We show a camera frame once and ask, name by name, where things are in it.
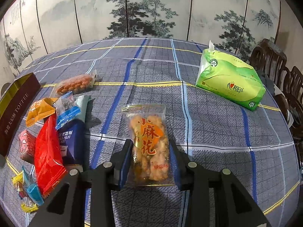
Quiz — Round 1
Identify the red gold toffee tin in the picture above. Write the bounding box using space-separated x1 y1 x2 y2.
0 73 41 156

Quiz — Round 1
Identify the fried dough twist snack bag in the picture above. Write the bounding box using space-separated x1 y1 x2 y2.
122 103 173 186

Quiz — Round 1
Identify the yellow candy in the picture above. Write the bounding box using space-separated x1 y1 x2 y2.
12 172 38 213

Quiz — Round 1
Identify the orange snack packet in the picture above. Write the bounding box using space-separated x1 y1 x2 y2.
26 97 58 127

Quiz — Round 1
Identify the plaid blue tablecloth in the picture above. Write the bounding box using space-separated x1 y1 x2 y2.
21 38 299 226

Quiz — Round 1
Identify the pink patterned snack packet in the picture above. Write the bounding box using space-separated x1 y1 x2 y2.
19 130 36 165

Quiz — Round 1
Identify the blue white small snack packet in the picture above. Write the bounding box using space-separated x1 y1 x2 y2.
53 91 81 130

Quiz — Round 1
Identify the dark wooden chair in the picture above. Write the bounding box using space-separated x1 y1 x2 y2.
249 38 289 88
274 66 302 168

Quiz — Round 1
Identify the green tissue pack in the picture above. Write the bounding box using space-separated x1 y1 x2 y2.
195 42 266 111

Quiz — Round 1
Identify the blue soda cracker pack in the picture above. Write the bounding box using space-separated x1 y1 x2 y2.
58 95 91 172

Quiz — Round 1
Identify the light blue candy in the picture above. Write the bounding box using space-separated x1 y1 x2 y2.
22 167 44 206

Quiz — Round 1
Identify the painted folding screen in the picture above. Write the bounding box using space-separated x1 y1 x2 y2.
1 0 280 76

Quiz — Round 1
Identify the clear bag of peanuts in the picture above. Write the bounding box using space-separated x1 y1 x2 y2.
50 70 97 97

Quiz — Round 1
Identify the red snack packet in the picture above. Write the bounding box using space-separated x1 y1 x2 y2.
34 114 67 198

